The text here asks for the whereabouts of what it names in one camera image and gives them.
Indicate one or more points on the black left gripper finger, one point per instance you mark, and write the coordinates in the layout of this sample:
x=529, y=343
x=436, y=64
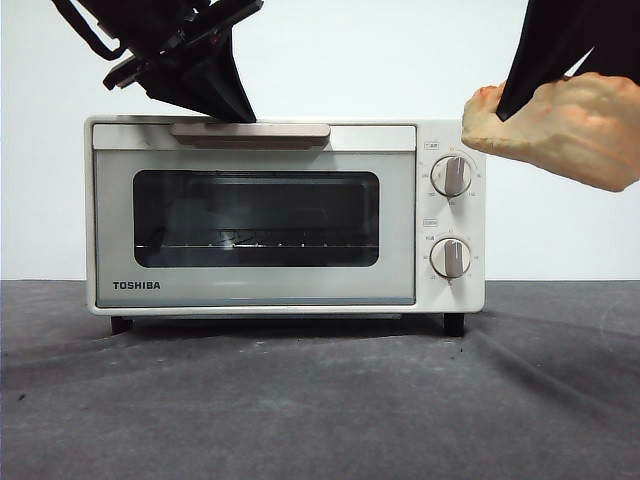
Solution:
x=180, y=92
x=220, y=75

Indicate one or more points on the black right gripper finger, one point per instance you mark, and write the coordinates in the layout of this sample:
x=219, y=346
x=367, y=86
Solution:
x=620, y=45
x=545, y=45

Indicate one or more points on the golden bread loaf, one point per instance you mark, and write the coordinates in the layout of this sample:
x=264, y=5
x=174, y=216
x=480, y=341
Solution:
x=575, y=135

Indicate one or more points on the beige oven knob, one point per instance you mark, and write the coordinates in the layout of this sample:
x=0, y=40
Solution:
x=451, y=258
x=452, y=176

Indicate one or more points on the white Toshiba toaster oven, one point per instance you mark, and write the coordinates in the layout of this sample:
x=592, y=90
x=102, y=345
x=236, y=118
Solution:
x=470, y=220

